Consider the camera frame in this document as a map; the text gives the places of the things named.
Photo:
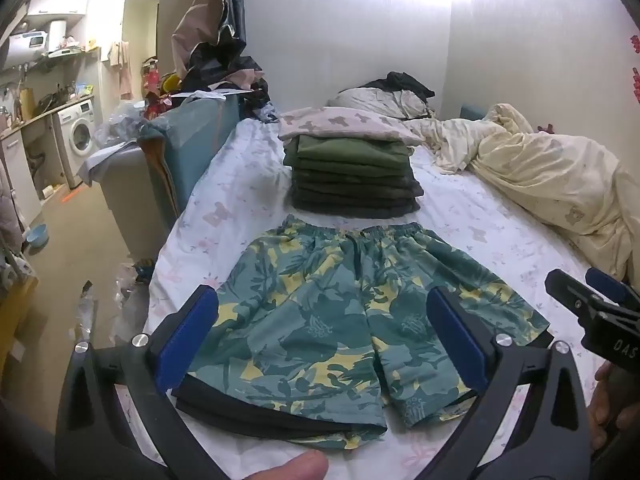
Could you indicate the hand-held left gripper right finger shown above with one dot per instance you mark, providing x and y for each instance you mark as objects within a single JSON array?
[{"x": 457, "y": 340}]

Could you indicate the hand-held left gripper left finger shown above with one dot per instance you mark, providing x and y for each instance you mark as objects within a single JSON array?
[{"x": 186, "y": 340}]

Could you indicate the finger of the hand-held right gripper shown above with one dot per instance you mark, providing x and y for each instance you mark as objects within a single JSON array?
[
  {"x": 570, "y": 292},
  {"x": 610, "y": 285}
]

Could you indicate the green yellow floral shorts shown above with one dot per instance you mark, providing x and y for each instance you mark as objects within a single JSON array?
[{"x": 320, "y": 320}]

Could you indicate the stack of folded dark pants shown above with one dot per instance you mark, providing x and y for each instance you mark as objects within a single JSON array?
[{"x": 350, "y": 180}]

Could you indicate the person's right hand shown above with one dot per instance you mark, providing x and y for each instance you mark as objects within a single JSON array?
[{"x": 612, "y": 405}]

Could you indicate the person's left hand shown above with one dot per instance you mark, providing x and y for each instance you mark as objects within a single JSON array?
[{"x": 285, "y": 467}]

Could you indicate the clear plastic wrap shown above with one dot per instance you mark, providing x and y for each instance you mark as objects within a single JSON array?
[{"x": 120, "y": 300}]

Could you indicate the cream duvet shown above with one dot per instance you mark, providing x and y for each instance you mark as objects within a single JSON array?
[{"x": 540, "y": 175}]

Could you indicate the grey storage box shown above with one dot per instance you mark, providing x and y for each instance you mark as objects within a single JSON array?
[{"x": 125, "y": 195}]

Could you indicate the floral bed sheet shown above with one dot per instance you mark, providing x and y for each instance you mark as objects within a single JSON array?
[{"x": 240, "y": 185}]

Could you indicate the yellow wooden rack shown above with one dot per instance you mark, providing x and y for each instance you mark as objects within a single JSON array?
[{"x": 17, "y": 310}]

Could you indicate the blue bowl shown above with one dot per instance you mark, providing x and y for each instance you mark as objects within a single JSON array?
[{"x": 37, "y": 236}]

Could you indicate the teal bed headboard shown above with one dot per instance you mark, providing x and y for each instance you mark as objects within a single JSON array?
[{"x": 200, "y": 145}]

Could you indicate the white washing machine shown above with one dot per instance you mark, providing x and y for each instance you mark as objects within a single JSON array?
[{"x": 77, "y": 135}]

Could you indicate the bear print pillow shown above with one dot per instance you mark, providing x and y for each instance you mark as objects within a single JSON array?
[{"x": 345, "y": 122}]

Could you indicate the grey pillow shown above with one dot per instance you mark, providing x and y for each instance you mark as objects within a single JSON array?
[{"x": 370, "y": 100}]

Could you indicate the black crumpled garment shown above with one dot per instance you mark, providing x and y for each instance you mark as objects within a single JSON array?
[{"x": 400, "y": 82}]

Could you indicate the kitchen counter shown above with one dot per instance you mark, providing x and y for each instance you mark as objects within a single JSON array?
[{"x": 50, "y": 112}]

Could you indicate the pile of clothes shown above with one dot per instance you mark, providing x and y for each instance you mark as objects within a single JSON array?
[{"x": 225, "y": 70}]

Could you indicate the hanging pink towel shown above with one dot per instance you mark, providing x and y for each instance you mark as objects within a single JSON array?
[{"x": 125, "y": 70}]

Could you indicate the hanging black garment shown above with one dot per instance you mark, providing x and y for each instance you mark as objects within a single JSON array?
[{"x": 234, "y": 5}]

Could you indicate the red wall decoration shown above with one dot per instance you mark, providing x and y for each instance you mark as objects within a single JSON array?
[
  {"x": 635, "y": 44},
  {"x": 636, "y": 85}
]

